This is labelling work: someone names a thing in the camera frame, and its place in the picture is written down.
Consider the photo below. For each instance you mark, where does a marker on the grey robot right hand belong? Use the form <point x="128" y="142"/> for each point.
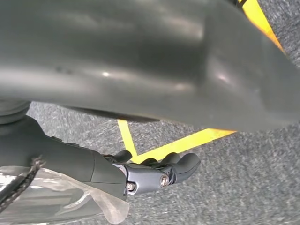
<point x="70" y="161"/>

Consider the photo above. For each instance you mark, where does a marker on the clear plastic sheet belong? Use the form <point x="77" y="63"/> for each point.
<point x="102" y="205"/>

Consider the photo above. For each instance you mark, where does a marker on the ribbed grey right arm sleeve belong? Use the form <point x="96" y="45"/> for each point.
<point x="11" y="111"/>

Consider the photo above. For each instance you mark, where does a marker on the yellow floor tape square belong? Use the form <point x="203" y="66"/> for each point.
<point x="187" y="143"/>

